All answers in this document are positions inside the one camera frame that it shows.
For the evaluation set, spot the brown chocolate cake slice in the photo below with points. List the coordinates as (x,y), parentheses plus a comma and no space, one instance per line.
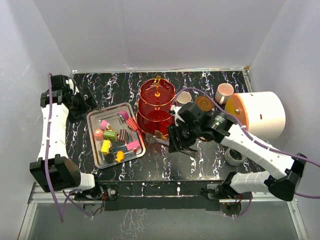
(123,136)

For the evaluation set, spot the grey tape roll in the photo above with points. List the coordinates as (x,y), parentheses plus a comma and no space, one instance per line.
(233,157)

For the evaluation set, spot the pink round cake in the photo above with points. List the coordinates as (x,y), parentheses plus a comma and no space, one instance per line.
(98,135)

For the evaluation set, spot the red three-tier dessert stand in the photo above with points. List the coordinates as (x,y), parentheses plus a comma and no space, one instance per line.
(156,98)

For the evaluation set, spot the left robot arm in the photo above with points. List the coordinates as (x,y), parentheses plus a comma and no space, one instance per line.
(53,170)

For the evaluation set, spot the red pink cake slice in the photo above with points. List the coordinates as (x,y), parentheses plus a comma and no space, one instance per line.
(131,122)

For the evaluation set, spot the orange fish cookie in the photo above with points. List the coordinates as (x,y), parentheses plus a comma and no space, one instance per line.
(120,156)

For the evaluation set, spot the green layered cake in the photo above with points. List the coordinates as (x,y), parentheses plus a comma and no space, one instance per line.
(110,135)

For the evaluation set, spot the black round cookie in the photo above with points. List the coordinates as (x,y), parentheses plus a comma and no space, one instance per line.
(109,158)

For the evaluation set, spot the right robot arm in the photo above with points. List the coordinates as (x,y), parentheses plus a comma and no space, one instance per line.
(281,175)

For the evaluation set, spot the pink and white teacup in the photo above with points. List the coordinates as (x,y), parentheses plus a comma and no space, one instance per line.
(223,92)

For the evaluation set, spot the stainless steel tray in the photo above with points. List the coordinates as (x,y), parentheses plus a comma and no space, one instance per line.
(116,124)

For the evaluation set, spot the large white cylinder container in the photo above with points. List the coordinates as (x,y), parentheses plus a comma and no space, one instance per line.
(262,113)

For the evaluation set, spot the magenta cake slice back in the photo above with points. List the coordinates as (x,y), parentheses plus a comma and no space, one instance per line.
(123,114)

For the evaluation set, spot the pink cupcake with topping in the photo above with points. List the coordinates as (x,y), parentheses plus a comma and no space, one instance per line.
(104,125)

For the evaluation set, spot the pink cake slice front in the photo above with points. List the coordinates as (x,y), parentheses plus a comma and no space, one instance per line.
(133,145)

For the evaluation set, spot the blue and white teacup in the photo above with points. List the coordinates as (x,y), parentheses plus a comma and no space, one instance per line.
(183,98)

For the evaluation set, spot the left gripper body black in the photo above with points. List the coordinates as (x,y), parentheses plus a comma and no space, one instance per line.
(79,107)

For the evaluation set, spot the yellow cake slice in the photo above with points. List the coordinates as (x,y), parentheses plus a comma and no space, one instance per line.
(105,147)

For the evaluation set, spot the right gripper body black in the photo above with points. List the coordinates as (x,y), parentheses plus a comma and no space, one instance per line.
(183,135)

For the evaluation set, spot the brown saucer near cups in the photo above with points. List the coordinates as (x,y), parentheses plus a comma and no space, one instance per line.
(204,103)

